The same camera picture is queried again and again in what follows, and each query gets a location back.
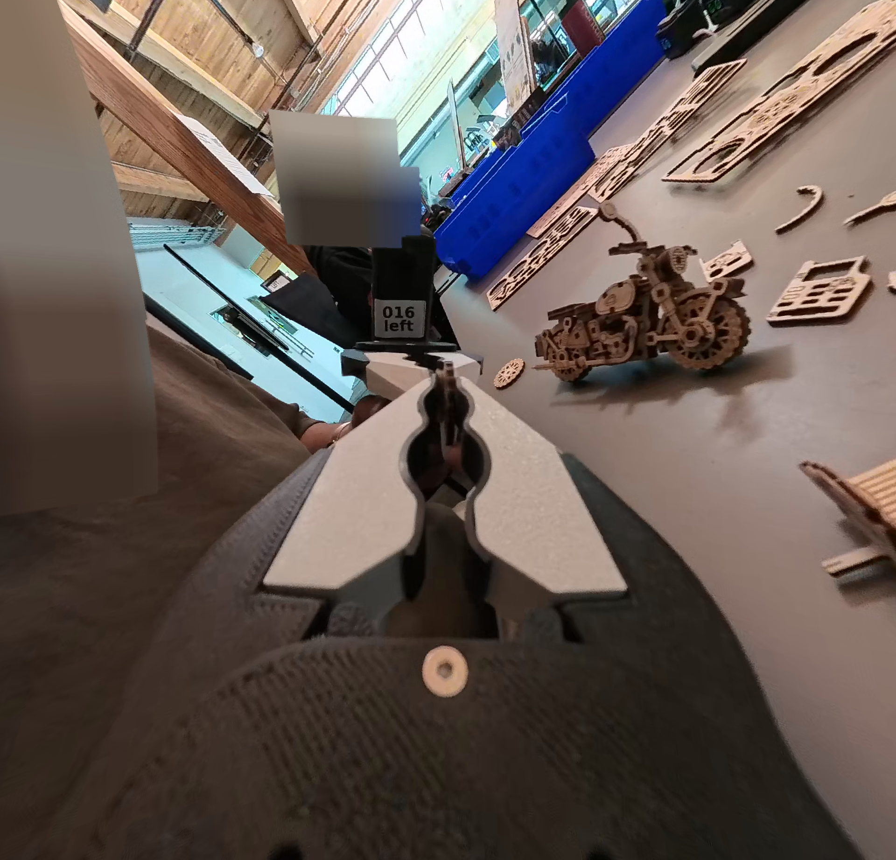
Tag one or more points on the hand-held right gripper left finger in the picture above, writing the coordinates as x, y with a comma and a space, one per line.
350, 510

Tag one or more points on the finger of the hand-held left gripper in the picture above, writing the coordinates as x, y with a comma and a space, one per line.
467, 368
395, 377

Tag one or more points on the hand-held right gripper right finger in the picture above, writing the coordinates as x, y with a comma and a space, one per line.
546, 517

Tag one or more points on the wooden spoked gear wheel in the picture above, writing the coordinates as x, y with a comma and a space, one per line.
509, 373
446, 384

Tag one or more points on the person's left forearm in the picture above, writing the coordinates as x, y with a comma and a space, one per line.
231, 398

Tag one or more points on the grey desk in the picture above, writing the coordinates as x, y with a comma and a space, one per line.
700, 489

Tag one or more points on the person's left hand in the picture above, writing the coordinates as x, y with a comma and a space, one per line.
364, 415

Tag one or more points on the wooden part sheet round holes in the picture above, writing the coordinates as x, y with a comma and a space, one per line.
542, 258

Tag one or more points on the blue plastic bin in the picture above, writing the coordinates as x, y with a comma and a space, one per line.
518, 195

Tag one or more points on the wooden motorcycle model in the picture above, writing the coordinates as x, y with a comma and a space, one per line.
630, 307

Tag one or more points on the white paper sheet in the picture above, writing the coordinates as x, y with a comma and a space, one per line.
224, 153

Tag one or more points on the pale wooden part sheet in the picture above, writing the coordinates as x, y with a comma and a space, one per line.
609, 167

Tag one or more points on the roll-up banner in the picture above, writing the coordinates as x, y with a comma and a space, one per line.
514, 34

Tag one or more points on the wooden ceiling beam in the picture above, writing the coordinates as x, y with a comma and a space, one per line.
161, 125

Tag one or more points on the person's brown sweater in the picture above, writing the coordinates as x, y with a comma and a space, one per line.
84, 629

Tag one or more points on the small wooden plate oval holes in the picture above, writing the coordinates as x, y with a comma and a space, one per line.
742, 252

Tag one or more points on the small slotted wooden plate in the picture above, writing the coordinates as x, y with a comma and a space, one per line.
812, 319

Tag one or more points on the wooden part sheet small cutouts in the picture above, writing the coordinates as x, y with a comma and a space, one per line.
693, 97

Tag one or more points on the curved wooden arc piece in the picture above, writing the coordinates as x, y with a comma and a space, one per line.
805, 214

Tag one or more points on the wooden part sheet gear cutouts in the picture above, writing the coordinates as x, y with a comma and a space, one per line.
770, 114

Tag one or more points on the black charging dock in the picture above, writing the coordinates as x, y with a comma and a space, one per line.
700, 13

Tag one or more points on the small round-headed wooden piece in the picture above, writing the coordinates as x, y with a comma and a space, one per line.
883, 204

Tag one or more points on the small wooden ribbed frame assembly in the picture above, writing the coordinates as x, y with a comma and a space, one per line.
868, 496

